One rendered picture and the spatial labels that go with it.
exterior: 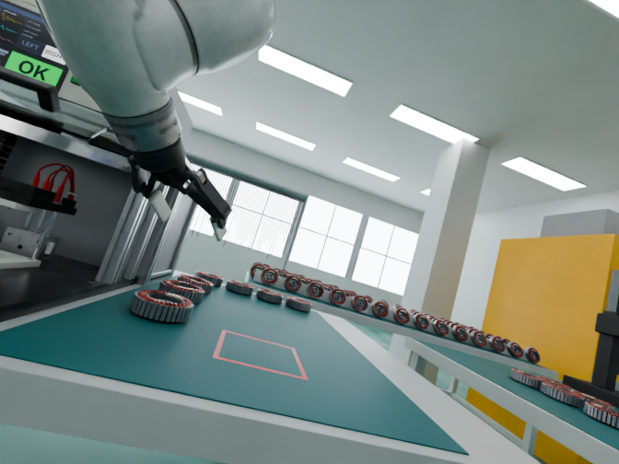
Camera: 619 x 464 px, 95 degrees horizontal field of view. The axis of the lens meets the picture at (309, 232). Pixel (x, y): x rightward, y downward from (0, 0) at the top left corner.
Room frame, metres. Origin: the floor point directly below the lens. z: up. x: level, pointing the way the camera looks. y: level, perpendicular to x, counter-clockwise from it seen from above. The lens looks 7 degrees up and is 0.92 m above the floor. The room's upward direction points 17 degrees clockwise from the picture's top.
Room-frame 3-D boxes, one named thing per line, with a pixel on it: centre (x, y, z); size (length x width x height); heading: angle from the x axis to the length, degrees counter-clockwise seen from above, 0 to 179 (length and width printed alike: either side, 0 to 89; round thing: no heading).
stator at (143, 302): (0.59, 0.24, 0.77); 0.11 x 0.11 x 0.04
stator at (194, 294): (0.78, 0.28, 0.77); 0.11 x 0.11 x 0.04
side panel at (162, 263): (0.94, 0.43, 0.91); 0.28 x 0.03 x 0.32; 10
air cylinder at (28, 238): (0.65, 0.58, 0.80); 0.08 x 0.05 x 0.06; 100
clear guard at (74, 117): (0.53, 0.48, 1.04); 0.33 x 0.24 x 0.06; 10
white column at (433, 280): (3.96, -1.84, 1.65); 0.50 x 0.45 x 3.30; 10
